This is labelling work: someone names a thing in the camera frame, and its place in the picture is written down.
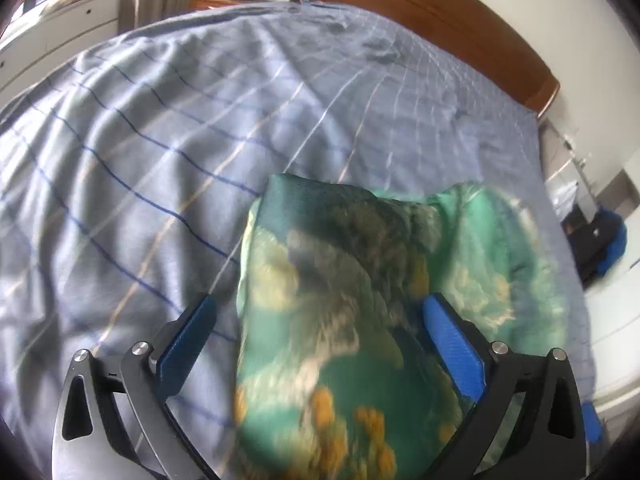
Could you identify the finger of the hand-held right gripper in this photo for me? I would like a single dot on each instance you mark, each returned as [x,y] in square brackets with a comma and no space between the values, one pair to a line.
[592,422]

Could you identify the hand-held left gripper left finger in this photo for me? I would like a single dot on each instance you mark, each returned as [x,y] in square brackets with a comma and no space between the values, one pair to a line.
[187,340]

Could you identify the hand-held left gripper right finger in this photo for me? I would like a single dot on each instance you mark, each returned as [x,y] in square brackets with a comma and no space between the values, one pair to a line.
[455,345]

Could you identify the green printed garment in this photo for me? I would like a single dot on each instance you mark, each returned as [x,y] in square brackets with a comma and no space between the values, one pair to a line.
[350,310]

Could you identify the blue and black bag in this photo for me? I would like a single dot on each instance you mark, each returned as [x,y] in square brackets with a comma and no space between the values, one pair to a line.
[597,245]

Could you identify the blue-grey checked bed sheet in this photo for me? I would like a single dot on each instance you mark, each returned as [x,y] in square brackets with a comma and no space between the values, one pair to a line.
[150,160]

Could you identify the white cabinet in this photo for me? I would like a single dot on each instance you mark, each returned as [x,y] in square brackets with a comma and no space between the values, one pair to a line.
[60,35]

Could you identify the wooden nightstand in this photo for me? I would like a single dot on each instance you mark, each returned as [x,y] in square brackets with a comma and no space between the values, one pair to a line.
[220,4]

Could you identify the wooden headboard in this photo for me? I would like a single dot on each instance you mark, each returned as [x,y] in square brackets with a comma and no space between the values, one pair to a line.
[425,5]

